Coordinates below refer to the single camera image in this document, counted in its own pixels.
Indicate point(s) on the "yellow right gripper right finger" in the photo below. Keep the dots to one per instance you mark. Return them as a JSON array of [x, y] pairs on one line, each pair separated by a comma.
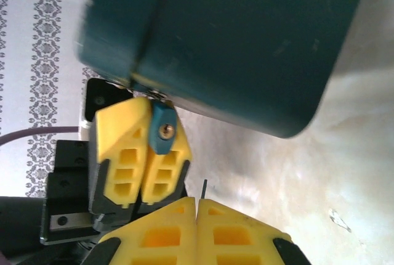
[[240, 240]]

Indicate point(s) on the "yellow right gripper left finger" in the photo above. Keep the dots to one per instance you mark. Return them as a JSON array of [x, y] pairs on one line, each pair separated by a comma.
[[160, 240]]

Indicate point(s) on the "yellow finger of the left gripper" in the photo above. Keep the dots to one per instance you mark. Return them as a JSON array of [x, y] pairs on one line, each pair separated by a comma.
[[167, 169], [123, 141]]

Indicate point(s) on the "thin black rod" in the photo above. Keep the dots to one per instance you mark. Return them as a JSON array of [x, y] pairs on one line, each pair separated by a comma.
[[205, 189]]

